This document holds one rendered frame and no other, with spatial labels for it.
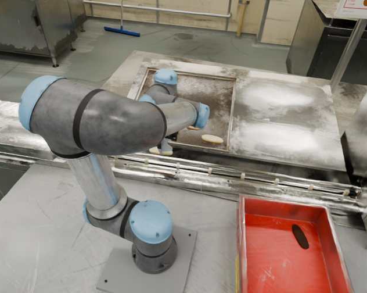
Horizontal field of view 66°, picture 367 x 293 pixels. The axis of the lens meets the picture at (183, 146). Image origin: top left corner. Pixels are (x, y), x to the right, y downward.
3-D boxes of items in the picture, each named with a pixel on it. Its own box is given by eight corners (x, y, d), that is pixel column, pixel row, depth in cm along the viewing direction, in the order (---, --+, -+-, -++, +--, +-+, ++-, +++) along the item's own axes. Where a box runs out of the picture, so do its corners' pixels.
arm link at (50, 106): (127, 246, 86) (69, 121, 43) (86, 228, 89) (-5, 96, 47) (145, 212, 92) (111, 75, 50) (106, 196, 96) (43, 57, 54)
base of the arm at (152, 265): (166, 281, 88) (166, 269, 81) (123, 264, 91) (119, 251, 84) (183, 238, 98) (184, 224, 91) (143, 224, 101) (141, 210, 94)
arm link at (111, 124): (146, 109, 41) (214, 98, 87) (84, 90, 44) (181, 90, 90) (132, 179, 45) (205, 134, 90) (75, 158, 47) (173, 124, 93)
